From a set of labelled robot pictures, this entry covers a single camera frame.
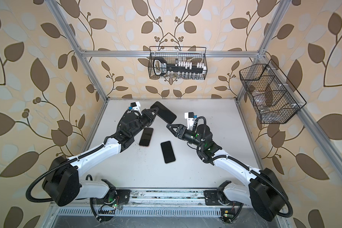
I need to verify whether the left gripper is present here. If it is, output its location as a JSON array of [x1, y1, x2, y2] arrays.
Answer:
[[128, 105, 157, 138]]

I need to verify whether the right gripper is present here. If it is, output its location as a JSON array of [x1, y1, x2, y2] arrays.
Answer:
[[168, 124, 204, 150]]

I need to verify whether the purple phone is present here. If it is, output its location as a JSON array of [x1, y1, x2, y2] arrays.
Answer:
[[151, 101, 177, 124]]

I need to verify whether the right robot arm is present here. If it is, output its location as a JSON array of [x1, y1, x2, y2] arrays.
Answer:
[[167, 124, 293, 221]]

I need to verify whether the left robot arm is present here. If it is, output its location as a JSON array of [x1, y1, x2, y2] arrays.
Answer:
[[42, 108, 158, 207]]

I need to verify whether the phone in pink case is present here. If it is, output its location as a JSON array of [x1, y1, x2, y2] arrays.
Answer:
[[139, 127, 154, 147]]

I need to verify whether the phone in white case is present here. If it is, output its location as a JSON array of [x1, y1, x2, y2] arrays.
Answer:
[[161, 141, 176, 164]]

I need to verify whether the black tool in basket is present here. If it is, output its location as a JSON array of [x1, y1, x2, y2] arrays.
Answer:
[[151, 57, 208, 76]]

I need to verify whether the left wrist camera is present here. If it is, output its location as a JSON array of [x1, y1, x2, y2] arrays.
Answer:
[[128, 102, 141, 112]]

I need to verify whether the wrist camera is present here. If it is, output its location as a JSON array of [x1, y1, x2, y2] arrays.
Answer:
[[184, 112, 198, 130], [128, 102, 141, 112]]

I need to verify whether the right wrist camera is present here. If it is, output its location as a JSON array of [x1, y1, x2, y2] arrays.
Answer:
[[184, 112, 198, 130]]

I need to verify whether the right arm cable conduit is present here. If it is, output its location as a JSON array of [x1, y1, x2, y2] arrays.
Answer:
[[193, 116, 294, 219]]

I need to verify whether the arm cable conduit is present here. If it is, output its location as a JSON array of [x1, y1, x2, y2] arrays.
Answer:
[[193, 116, 294, 219], [25, 136, 112, 203]]

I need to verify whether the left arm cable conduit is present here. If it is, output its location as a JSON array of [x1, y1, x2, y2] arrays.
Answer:
[[25, 136, 112, 203]]

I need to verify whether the back wire basket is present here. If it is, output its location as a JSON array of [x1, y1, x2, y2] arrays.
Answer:
[[148, 45, 208, 80]]

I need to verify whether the wire basket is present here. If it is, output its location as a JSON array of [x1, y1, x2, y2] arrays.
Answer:
[[239, 60, 307, 124], [148, 45, 208, 80]]

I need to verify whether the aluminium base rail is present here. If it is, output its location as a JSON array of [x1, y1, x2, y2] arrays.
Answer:
[[49, 188, 286, 209]]

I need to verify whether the right wire basket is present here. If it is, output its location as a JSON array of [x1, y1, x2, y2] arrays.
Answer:
[[239, 60, 307, 124]]

